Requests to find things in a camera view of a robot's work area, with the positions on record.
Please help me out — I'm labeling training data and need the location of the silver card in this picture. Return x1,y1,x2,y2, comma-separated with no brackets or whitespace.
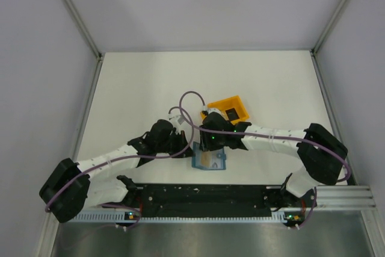
209,158,226,170

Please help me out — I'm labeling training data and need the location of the white cable duct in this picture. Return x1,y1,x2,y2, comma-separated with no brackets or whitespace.
69,209,288,224

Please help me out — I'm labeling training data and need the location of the gold credit card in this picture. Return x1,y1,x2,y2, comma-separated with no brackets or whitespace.
200,152,211,168

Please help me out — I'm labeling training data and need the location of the aluminium frame rail front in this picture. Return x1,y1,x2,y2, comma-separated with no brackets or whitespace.
315,185,377,211

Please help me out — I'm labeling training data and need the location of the right aluminium frame post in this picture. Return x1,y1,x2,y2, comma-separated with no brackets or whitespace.
311,0,369,56

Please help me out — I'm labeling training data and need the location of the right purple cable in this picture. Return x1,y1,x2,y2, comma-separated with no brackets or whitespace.
179,90,352,231

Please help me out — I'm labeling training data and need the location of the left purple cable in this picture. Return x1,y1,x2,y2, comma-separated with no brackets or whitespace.
44,106,195,231

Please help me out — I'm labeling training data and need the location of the blue leather card holder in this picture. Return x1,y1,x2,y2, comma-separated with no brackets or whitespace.
191,142,227,171

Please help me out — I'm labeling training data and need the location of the purple cable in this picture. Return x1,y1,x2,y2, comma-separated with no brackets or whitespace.
179,90,352,231
44,106,195,231

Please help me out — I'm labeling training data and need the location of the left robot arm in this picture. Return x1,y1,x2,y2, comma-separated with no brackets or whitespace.
39,119,193,223

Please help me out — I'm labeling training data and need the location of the yellow plastic bin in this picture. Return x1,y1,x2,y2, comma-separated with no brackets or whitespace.
200,96,249,125

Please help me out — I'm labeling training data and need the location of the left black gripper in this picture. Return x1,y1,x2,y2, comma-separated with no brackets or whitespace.
156,131,195,158

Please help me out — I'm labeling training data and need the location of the aluminium frame post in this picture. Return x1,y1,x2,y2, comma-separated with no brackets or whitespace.
311,0,369,56
45,0,105,59

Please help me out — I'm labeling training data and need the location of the left aluminium frame post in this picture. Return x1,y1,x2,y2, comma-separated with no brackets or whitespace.
45,0,105,59

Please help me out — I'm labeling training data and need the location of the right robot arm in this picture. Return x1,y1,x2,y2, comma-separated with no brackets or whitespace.
199,112,351,206

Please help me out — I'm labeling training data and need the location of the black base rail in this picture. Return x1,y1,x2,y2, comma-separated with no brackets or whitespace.
102,183,316,217

